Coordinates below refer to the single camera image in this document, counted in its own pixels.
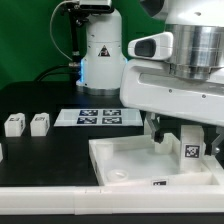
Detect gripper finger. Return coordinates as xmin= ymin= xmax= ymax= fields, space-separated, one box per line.
xmin=205 ymin=126 xmax=224 ymax=156

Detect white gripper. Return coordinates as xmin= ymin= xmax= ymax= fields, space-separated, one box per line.
xmin=120 ymin=59 xmax=224 ymax=144

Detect white square tabletop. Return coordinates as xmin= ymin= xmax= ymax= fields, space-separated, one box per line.
xmin=89 ymin=133 xmax=217 ymax=186

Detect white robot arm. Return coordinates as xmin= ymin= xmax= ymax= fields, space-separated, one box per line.
xmin=83 ymin=0 xmax=224 ymax=128

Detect white marker plate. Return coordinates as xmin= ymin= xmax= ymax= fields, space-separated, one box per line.
xmin=54 ymin=108 xmax=143 ymax=127

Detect white L-shaped fence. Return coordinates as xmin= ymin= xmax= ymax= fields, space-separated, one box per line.
xmin=0 ymin=155 xmax=224 ymax=215

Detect white part at left edge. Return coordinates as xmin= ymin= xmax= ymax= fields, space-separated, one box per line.
xmin=0 ymin=143 xmax=3 ymax=163

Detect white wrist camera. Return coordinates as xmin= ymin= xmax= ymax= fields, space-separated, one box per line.
xmin=128 ymin=32 xmax=174 ymax=61

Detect black cables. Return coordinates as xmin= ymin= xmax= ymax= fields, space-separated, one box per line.
xmin=34 ymin=6 xmax=83 ymax=83

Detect grey cable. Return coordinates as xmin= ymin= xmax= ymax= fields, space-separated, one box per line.
xmin=49 ymin=0 xmax=81 ymax=63

